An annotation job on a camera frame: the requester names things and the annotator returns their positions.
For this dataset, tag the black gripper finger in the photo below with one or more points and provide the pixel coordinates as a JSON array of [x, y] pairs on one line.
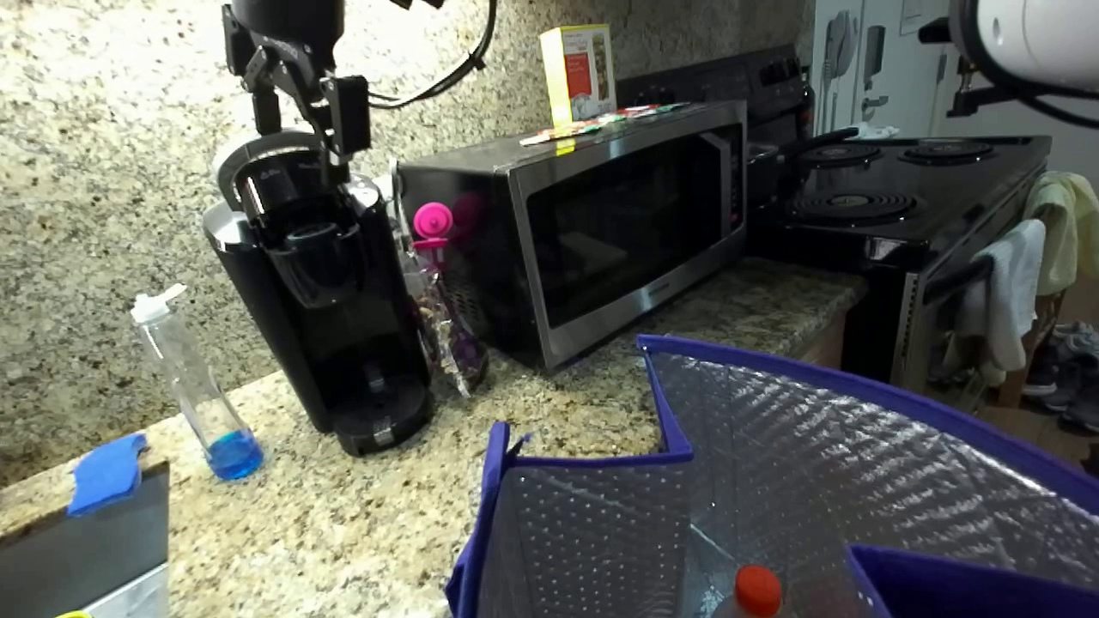
[[264, 97], [348, 115]]

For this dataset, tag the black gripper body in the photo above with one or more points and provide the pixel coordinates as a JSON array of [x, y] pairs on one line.
[[286, 23]]

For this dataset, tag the black coffee maker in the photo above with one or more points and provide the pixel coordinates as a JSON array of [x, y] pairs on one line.
[[330, 330]]

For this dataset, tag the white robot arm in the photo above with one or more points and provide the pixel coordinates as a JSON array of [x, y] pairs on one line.
[[1033, 38]]

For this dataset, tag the pink lid snack bottle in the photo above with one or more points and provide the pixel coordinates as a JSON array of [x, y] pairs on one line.
[[446, 309]]

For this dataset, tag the flat colourful packets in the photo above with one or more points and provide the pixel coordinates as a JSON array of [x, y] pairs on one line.
[[595, 123]]

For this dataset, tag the stainless steel microwave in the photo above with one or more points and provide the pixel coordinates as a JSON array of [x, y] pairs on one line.
[[618, 228]]

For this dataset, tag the clear bottle with blue base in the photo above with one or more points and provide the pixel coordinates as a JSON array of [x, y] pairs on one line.
[[207, 388]]

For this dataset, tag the blue sponge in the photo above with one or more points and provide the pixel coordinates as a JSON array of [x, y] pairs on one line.
[[105, 473]]

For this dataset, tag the dark kitchen sink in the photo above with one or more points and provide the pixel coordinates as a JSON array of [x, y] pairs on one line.
[[79, 549]]

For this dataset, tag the white refrigerator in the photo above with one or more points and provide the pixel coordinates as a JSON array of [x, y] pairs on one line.
[[879, 57]]

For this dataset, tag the black electric stove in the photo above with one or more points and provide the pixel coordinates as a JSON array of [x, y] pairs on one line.
[[905, 218]]

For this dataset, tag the red ball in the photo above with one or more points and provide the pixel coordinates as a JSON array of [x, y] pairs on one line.
[[756, 590]]

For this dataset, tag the purple insulated tote bag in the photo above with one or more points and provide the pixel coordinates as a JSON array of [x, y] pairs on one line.
[[868, 483]]

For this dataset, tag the white hanging towel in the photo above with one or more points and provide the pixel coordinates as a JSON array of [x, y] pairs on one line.
[[1006, 297]]

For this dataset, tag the pale yellow hanging towel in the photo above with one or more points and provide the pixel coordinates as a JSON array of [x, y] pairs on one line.
[[1070, 226]]

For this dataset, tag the dark clothes pile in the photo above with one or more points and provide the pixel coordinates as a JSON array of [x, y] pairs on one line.
[[1070, 378]]

